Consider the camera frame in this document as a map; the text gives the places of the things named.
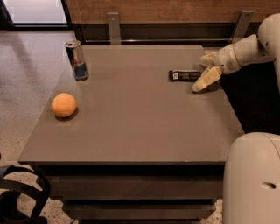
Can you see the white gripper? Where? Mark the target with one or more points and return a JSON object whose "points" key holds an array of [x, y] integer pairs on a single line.
{"points": [[224, 59]]}

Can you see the black rxbar chocolate bar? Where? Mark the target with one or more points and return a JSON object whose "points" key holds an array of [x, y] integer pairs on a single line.
{"points": [[184, 75]]}

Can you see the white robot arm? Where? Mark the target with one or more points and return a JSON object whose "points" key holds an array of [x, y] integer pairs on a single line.
{"points": [[249, 71]]}

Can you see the grey drawer cabinet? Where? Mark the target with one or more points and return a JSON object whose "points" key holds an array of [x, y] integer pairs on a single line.
{"points": [[140, 149]]}

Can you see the silver blue energy drink can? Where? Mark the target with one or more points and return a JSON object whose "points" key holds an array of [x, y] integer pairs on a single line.
{"points": [[76, 57]]}

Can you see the orange fruit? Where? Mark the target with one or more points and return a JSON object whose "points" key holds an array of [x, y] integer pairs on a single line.
{"points": [[63, 105]]}

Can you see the window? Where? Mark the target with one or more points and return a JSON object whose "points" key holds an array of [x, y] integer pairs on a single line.
{"points": [[36, 11]]}

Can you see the right metal wall bracket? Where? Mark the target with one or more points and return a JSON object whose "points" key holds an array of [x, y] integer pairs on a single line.
{"points": [[241, 25]]}

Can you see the metal wall bracket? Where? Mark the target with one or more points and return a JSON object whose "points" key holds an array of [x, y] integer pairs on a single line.
{"points": [[114, 28], [241, 25]]}

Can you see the left metal wall bracket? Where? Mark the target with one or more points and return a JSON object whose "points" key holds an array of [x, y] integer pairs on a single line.
{"points": [[114, 28]]}

